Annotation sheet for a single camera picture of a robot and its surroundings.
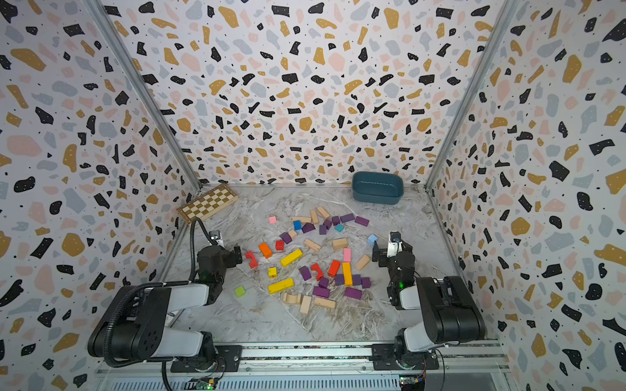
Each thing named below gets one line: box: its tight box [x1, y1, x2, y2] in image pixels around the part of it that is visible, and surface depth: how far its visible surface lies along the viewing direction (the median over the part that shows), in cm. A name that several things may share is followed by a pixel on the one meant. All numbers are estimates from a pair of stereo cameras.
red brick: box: [327, 259, 341, 278], surface depth 95 cm
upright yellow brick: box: [342, 262, 353, 287], surface depth 93 cm
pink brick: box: [343, 247, 352, 263], surface depth 99 cm
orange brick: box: [259, 242, 274, 260], surface depth 99 cm
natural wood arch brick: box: [282, 292, 302, 304], surface depth 86 cm
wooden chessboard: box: [176, 183, 239, 225], surface depth 112 cm
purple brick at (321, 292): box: [313, 285, 331, 299], surface depth 89 cm
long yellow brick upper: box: [280, 248, 305, 267], surface depth 99 cm
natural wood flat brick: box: [313, 297, 337, 309], surface depth 87 cm
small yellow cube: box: [268, 266, 278, 280], surface depth 92 cm
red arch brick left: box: [244, 250, 259, 269], surface depth 97 cm
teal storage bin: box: [352, 171, 405, 206], surface depth 123 cm
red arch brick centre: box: [310, 263, 324, 281], surface depth 94 cm
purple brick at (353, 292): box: [344, 286, 363, 300], surface depth 89 cm
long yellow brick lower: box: [268, 277, 295, 295], surface depth 90 cm
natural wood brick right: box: [354, 254, 371, 272], surface depth 97 cm
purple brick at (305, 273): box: [298, 265, 313, 282], surface depth 94 cm
